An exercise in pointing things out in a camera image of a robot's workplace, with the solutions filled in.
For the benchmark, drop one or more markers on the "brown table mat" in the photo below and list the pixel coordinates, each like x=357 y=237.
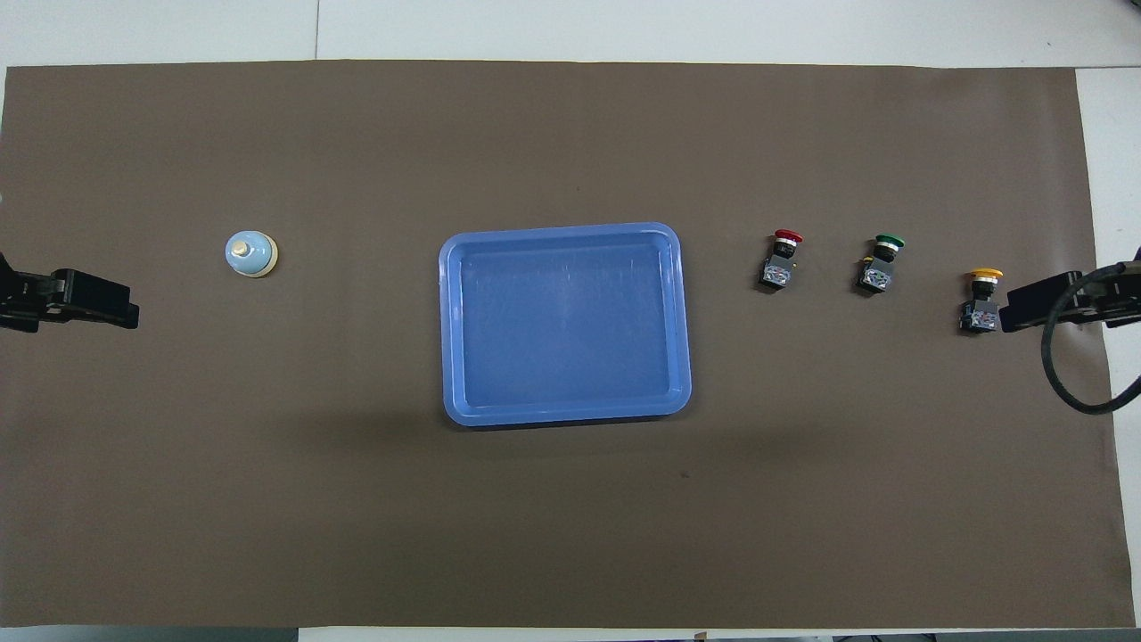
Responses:
x=570 y=134

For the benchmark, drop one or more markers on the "green mushroom push button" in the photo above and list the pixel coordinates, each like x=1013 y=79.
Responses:
x=880 y=269

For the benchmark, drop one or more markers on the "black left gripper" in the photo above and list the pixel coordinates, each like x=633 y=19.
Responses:
x=22 y=290

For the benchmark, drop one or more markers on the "red mushroom push button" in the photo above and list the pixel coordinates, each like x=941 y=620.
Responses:
x=779 y=266

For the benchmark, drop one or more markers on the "light blue call bell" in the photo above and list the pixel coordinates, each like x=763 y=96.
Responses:
x=250 y=255

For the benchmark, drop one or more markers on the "yellow mushroom push button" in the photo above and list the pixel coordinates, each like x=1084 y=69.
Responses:
x=980 y=308

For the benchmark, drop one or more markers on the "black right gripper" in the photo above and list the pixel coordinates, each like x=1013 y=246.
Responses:
x=1110 y=287

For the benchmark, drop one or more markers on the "blue plastic tray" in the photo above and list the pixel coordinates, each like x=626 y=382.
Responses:
x=562 y=330

